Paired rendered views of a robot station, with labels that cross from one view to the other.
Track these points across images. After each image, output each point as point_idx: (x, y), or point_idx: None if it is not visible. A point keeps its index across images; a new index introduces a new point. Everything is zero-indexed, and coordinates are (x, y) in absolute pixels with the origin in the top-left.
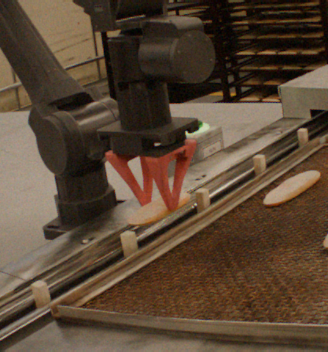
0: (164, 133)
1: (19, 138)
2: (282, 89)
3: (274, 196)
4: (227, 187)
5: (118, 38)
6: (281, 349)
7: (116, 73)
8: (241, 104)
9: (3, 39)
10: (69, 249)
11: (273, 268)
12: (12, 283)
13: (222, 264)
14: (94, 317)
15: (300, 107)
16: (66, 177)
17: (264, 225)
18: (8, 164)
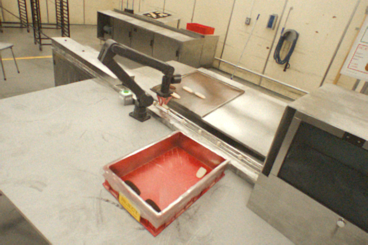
0: (173, 92)
1: (24, 115)
2: (115, 79)
3: (179, 97)
4: None
5: (168, 77)
6: (224, 105)
7: (168, 83)
8: (69, 84)
9: (126, 79)
10: (167, 116)
11: (203, 102)
12: (178, 122)
13: (197, 104)
14: (207, 113)
15: (119, 82)
16: (144, 107)
17: (187, 100)
18: (63, 121)
